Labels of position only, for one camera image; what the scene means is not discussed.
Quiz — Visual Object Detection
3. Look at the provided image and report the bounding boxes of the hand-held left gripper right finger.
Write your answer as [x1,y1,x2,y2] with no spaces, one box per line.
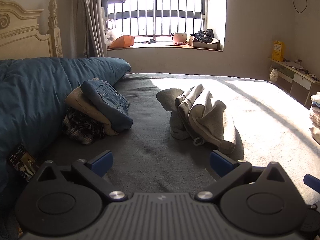
[195,150,288,203]

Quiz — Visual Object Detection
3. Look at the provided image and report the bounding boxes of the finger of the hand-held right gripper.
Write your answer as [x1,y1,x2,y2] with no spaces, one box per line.
[303,174,320,192]

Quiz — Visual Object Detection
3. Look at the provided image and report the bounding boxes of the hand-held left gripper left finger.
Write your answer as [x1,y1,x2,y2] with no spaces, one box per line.
[37,150,128,202]

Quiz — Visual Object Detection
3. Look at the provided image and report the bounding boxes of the light grey sweatpants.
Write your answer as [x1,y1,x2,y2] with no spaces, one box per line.
[175,84,237,155]

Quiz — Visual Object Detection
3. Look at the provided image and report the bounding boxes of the dark clothes bundle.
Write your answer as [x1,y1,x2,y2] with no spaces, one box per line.
[192,29,220,44]

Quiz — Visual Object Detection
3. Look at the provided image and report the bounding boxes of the grey bed blanket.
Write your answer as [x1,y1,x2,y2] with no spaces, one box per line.
[37,72,320,205]

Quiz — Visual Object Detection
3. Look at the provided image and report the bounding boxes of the folded blue jeans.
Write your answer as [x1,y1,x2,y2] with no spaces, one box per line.
[80,79,134,132]

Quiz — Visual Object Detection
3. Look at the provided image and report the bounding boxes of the pink checked folded garment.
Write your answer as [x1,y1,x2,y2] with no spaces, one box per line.
[309,107,320,128]

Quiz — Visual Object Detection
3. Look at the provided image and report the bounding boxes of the folded beige pants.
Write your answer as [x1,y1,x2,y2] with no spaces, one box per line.
[65,86,120,137]

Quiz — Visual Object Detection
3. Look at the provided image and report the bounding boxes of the black smartphone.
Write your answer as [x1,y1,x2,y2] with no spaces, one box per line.
[7,144,42,183]

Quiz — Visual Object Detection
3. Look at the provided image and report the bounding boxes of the blue duvet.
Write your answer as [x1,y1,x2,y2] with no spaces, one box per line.
[0,57,132,198]

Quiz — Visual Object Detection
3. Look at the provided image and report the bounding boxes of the white desk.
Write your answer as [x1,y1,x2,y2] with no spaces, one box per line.
[269,57,320,107]

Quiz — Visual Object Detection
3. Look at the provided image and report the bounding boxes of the papers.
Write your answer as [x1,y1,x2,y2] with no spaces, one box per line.
[281,60,304,69]

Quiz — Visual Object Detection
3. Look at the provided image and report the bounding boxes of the cardboard box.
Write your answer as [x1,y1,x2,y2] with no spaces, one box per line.
[189,35,222,50]

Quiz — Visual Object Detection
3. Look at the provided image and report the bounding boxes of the orange bag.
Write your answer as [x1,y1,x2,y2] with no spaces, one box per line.
[109,35,135,49]

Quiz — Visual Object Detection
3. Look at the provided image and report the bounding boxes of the yellow box on desk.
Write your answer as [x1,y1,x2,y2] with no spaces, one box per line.
[272,41,285,62]

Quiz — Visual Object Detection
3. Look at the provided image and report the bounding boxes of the white plastic bag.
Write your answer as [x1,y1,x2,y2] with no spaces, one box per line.
[104,29,118,48]

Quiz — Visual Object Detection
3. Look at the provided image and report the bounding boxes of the pink helmet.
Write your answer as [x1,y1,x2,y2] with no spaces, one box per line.
[171,31,188,45]

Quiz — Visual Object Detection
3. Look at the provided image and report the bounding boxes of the grey curtain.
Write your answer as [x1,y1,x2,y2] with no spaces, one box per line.
[75,0,108,58]

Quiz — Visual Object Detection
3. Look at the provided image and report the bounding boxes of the cream carved headboard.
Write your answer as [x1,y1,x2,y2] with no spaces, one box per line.
[0,0,63,60]

